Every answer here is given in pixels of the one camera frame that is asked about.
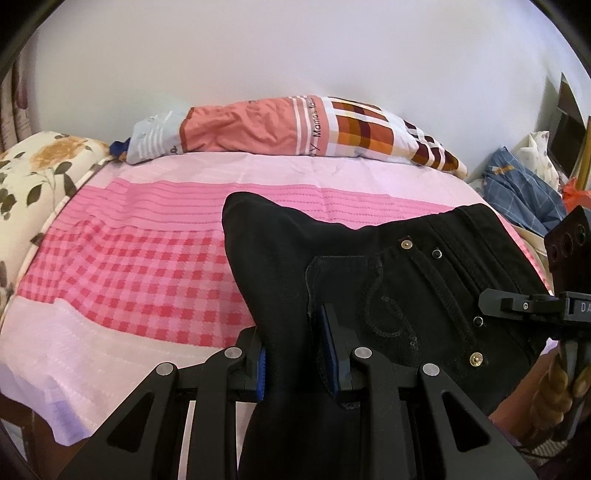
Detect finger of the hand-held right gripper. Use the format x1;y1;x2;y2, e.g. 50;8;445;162
478;288;567;320

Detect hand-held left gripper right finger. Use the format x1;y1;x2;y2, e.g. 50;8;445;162
316;302;539;480

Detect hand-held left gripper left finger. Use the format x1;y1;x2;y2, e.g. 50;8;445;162
60;328;269;480

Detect black pants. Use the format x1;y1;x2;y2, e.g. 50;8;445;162
222;191;552;480

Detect person's right hand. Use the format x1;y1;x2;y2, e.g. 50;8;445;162
526;340;589;446

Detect orange plastic bag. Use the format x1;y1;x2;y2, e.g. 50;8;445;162
561;178;591;213

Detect blue checked cloth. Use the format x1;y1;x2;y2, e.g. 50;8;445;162
482;147;568;236

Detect white patterned cloth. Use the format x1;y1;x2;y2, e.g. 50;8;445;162
512;130;565;190

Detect dark framed panel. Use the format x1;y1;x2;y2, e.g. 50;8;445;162
546;71;591;185

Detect pink checked bed sheet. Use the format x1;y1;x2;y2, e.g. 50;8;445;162
0;152;555;446

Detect pink plaid pillow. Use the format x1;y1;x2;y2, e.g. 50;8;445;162
126;95;468;180

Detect dark blue cloth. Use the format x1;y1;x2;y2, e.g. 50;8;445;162
110;138;132;164

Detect cream floral pillow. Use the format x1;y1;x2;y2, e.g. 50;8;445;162
0;131;112;319

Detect wooden bed frame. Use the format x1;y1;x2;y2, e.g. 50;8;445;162
0;394;63;467

